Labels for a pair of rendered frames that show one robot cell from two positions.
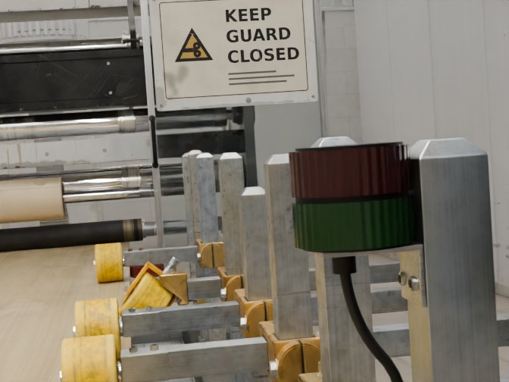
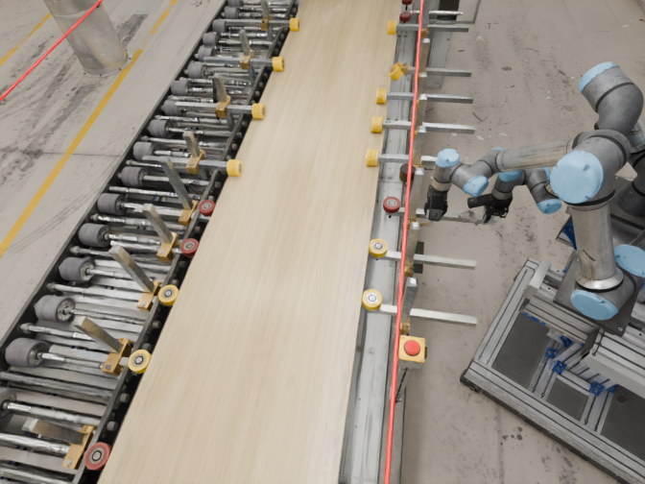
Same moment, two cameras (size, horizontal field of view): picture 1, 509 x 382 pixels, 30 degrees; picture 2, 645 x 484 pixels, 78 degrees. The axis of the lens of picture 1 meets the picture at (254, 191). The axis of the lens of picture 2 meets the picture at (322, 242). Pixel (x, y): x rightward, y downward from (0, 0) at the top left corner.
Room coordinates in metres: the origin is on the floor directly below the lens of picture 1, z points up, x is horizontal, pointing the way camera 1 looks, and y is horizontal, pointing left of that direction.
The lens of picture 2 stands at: (-0.70, -0.13, 2.32)
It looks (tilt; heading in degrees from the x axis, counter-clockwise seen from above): 55 degrees down; 23
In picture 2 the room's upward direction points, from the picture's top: 6 degrees counter-clockwise
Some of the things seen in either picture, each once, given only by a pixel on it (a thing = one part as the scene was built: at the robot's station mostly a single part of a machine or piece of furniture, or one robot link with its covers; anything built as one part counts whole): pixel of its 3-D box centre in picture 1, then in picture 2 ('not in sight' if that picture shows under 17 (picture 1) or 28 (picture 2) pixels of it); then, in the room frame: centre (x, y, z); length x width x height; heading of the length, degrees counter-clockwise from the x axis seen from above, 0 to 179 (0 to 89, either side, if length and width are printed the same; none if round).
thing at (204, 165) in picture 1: (211, 268); (422, 35); (1.96, 0.10, 0.92); 0.03 x 0.03 x 0.48; 7
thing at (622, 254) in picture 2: not in sight; (624, 269); (0.16, -0.78, 1.21); 0.13 x 0.12 x 0.14; 147
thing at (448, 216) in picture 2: not in sight; (433, 215); (0.53, -0.20, 0.84); 0.43 x 0.03 x 0.04; 97
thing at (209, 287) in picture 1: (298, 280); (439, 71); (1.52, -0.06, 0.95); 0.36 x 0.03 x 0.03; 97
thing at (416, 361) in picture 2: not in sight; (410, 352); (-0.28, -0.19, 1.18); 0.07 x 0.07 x 0.08; 7
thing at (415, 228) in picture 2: not in sight; (408, 258); (0.23, -0.13, 0.89); 0.03 x 0.03 x 0.48; 7
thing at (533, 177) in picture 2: not in sight; (534, 178); (0.59, -0.54, 1.12); 0.11 x 0.11 x 0.08; 23
